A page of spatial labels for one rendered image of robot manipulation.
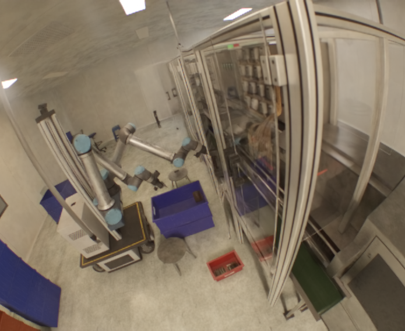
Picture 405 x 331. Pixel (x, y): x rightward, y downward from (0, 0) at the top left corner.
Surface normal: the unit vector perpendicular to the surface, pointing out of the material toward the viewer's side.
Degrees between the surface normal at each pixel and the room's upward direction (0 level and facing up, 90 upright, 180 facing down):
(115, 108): 90
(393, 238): 0
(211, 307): 0
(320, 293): 2
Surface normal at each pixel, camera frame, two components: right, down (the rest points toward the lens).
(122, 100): 0.25, 0.49
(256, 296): -0.24, -0.81
